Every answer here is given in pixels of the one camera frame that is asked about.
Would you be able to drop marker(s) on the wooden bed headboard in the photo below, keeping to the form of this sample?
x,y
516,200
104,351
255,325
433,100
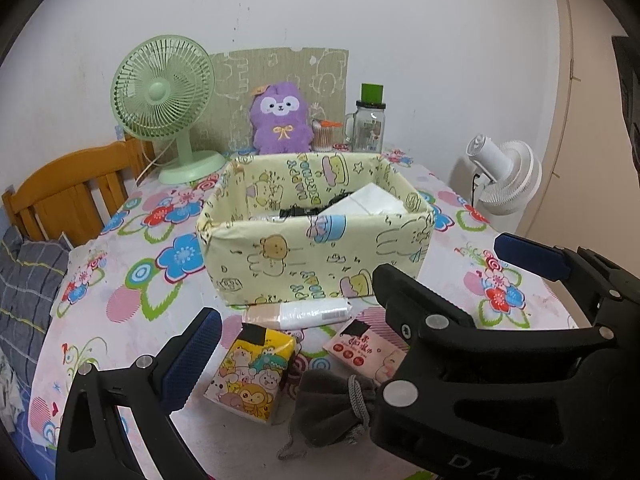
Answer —
x,y
55,190

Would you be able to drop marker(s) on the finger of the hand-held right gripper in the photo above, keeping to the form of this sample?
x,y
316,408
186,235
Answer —
x,y
415,310
535,255

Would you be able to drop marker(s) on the pink wipes pack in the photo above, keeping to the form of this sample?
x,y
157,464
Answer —
x,y
360,347

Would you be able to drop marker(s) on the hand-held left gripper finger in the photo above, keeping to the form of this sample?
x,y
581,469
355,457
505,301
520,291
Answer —
x,y
192,355

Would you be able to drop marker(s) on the dark hanging cloth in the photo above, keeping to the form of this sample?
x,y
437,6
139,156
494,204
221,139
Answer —
x,y
630,110

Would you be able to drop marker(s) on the yellow cartoon storage box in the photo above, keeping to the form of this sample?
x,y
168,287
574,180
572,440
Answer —
x,y
300,265

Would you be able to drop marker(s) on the cartoon tissue pack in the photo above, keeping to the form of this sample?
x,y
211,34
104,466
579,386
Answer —
x,y
250,375

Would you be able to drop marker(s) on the black plastic bag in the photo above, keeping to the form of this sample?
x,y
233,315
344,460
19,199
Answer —
x,y
300,208

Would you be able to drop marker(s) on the glass jar mug green lid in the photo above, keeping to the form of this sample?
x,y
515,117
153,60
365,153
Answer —
x,y
367,127

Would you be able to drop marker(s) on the green desk fan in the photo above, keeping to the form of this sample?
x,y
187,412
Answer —
x,y
160,90

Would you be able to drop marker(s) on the plastic-wrapped roll pack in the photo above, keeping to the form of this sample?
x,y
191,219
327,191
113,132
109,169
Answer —
x,y
305,314

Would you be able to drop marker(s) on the grey white crumpled cloth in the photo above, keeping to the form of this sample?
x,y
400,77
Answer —
x,y
10,400

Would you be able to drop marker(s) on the cotton swab container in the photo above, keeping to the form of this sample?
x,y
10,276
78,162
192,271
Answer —
x,y
324,137

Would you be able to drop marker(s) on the beige door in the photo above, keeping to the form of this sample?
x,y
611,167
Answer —
x,y
590,110

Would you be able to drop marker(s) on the white standing fan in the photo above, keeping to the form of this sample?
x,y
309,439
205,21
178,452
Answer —
x,y
510,175

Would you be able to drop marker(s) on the purple plush toy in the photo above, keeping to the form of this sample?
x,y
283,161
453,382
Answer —
x,y
280,130

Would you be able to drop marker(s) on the cartoon printed cardboard panel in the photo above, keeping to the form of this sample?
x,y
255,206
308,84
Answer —
x,y
300,72

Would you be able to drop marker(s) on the white tissue pack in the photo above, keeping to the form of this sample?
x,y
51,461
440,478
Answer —
x,y
370,200

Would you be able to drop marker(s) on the grey plaid pillow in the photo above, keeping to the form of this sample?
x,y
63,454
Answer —
x,y
25,290

